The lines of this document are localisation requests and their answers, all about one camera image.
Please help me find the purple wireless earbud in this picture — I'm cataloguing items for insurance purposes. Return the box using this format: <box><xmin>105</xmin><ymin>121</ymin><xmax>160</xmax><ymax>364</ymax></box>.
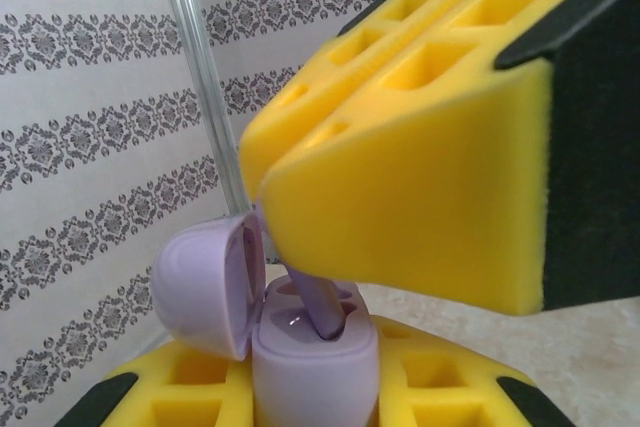
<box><xmin>287</xmin><ymin>266</ymin><xmax>347</xmax><ymax>341</ymax></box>

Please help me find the purple earbud charging case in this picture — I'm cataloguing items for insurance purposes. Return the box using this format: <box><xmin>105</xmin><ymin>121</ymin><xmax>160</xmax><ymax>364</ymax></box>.
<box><xmin>152</xmin><ymin>213</ymin><xmax>380</xmax><ymax>427</ymax></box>

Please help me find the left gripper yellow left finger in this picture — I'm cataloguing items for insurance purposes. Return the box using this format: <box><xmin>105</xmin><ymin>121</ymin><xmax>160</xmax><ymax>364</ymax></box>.
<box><xmin>53</xmin><ymin>341</ymin><xmax>261</xmax><ymax>427</ymax></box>

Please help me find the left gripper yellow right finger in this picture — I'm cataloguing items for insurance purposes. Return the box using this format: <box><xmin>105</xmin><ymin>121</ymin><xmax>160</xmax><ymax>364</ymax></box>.
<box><xmin>369</xmin><ymin>314</ymin><xmax>577</xmax><ymax>427</ymax></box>

